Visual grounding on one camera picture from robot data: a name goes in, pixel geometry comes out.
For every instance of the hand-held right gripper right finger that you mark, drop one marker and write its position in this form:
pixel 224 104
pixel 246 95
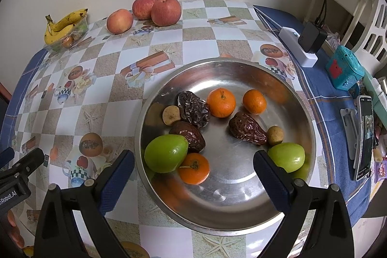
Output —
pixel 272 182

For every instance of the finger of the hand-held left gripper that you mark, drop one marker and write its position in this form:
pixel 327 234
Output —
pixel 6 155
pixel 30 159

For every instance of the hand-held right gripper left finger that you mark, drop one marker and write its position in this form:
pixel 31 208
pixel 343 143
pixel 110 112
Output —
pixel 121 179

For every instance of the green apple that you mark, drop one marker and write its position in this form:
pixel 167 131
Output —
pixel 165 153
pixel 285 156

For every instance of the stainless steel bowl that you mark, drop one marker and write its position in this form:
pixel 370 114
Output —
pixel 235 185

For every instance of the small brown longan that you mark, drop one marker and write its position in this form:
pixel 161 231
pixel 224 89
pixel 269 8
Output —
pixel 171 116
pixel 275 135

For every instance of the long dark brown date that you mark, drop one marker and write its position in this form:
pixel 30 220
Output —
pixel 248 128

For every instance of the mandarin orange with stem twig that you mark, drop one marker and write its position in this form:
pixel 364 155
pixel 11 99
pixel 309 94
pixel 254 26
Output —
pixel 193 168

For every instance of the dark brown wrinkled date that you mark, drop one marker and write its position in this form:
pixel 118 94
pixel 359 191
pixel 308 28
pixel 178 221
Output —
pixel 189 135
pixel 193 109

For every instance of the checkered printed plastic tablecloth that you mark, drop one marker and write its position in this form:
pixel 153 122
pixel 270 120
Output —
pixel 105 88

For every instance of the smartphone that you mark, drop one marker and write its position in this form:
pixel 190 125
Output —
pixel 364 140

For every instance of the small orange in container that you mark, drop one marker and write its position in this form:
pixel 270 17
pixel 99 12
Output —
pixel 67 42

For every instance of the white power strip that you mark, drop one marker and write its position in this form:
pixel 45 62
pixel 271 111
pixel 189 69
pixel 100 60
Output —
pixel 307 60

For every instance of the teal plastic toy box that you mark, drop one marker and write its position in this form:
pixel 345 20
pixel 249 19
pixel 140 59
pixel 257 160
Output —
pixel 344 67

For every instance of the clear plastic container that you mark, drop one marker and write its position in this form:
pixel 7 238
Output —
pixel 79 32

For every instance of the pale green plastic case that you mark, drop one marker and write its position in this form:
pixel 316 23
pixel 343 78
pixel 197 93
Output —
pixel 373 88

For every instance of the bunch of yellow bananas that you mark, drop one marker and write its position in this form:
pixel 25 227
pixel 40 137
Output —
pixel 62 25

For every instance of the black charger block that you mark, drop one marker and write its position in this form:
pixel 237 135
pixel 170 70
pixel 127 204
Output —
pixel 311 37

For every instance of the pink plastic bag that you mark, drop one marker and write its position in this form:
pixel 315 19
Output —
pixel 332 40

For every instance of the small pale red apple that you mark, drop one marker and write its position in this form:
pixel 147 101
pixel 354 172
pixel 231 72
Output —
pixel 120 21

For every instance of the large red apple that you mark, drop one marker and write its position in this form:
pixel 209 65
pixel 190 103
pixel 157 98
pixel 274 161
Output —
pixel 143 7
pixel 166 10

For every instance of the white plastic chair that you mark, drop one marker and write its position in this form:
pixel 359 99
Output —
pixel 376 31

